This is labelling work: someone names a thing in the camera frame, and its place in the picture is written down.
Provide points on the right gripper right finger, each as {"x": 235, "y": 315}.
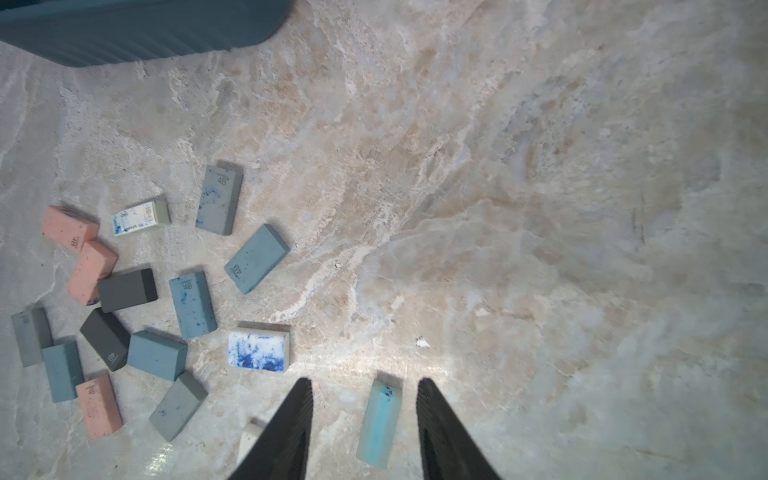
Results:
{"x": 447, "y": 449}

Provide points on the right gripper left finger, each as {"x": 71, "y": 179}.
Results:
{"x": 282, "y": 450}

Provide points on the teal eraser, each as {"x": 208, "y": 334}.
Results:
{"x": 257, "y": 258}
{"x": 157, "y": 355}
{"x": 379, "y": 424}
{"x": 64, "y": 370}

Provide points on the grey eraser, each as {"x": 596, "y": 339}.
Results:
{"x": 219, "y": 198}
{"x": 33, "y": 335}

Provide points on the white eraser bottom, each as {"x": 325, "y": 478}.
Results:
{"x": 249, "y": 437}

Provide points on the blue white wrapped eraser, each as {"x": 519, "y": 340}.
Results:
{"x": 263, "y": 350}

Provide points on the grey-green eraser bottom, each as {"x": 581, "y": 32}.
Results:
{"x": 178, "y": 406}

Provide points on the blue eraser middle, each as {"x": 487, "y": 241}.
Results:
{"x": 193, "y": 305}

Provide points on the pink eraser bottom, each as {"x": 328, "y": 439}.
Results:
{"x": 99, "y": 407}

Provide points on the pink eraser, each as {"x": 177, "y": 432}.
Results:
{"x": 95, "y": 263}
{"x": 99, "y": 407}
{"x": 67, "y": 229}

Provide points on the black eraser lower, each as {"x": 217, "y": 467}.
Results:
{"x": 109, "y": 338}

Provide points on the black eraser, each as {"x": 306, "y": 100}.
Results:
{"x": 127, "y": 290}
{"x": 109, "y": 338}

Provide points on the black eraser middle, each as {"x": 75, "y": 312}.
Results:
{"x": 127, "y": 290}

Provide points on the pink eraser lower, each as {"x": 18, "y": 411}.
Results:
{"x": 95, "y": 263}

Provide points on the white printed eraser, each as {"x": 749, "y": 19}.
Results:
{"x": 141, "y": 217}

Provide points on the pink eraser upper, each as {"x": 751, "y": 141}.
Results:
{"x": 67, "y": 229}

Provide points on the teal plastic storage box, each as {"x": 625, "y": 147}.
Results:
{"x": 81, "y": 33}

